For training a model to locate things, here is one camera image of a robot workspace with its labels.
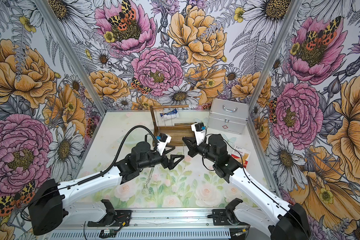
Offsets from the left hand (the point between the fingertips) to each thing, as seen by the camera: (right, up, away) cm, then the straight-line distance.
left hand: (178, 155), depth 74 cm
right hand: (+2, +7, -1) cm, 7 cm away
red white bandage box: (+37, -3, +18) cm, 42 cm away
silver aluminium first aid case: (+32, +21, +25) cm, 45 cm away
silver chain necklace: (-19, -19, +11) cm, 29 cm away
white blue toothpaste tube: (-8, +22, +41) cm, 47 cm away
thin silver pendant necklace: (+3, +5, +2) cm, 6 cm away
